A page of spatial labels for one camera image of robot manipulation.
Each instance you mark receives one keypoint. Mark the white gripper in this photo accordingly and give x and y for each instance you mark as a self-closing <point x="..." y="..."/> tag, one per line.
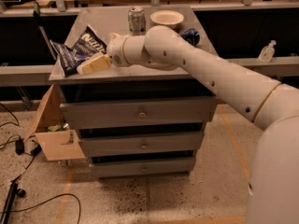
<point x="115" y="50"/>

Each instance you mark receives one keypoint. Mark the blue chip bag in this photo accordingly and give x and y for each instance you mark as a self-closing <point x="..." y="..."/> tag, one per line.
<point x="84" y="48"/>

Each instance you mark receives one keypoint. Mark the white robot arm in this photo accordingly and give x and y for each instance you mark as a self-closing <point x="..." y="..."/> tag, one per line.
<point x="269" y="104"/>

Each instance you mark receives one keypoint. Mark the silver 7up can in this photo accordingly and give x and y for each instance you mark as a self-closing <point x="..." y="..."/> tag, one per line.
<point x="136" y="20"/>

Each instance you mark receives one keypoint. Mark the blue pepsi can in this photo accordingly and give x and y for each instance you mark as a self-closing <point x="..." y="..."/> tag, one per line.
<point x="191" y="36"/>

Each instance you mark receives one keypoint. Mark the top grey drawer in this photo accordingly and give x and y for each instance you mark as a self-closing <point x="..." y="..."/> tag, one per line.
<point x="129" y="113"/>

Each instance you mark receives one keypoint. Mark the grey drawer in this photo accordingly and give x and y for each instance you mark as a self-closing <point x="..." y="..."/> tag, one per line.
<point x="140" y="144"/>
<point x="129" y="113"/>
<point x="148" y="167"/>

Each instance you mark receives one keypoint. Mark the white bowl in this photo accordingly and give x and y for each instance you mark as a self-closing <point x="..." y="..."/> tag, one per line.
<point x="167" y="18"/>

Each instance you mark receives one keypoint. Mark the open cardboard box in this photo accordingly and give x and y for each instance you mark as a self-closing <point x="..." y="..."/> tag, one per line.
<point x="57" y="140"/>

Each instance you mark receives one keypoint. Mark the middle grey drawer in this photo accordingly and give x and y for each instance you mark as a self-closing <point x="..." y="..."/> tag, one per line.
<point x="140" y="144"/>

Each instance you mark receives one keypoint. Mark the bottom grey drawer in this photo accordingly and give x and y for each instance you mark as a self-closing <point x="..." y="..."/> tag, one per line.
<point x="148" y="167"/>

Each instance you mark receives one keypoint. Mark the black power adapter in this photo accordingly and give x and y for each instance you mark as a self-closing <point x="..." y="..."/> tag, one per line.
<point x="19" y="147"/>

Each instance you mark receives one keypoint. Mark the black stand base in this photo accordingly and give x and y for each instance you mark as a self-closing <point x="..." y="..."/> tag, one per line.
<point x="14" y="191"/>

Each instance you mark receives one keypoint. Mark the clear sanitizer bottle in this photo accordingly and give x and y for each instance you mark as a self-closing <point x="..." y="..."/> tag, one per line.
<point x="267" y="52"/>

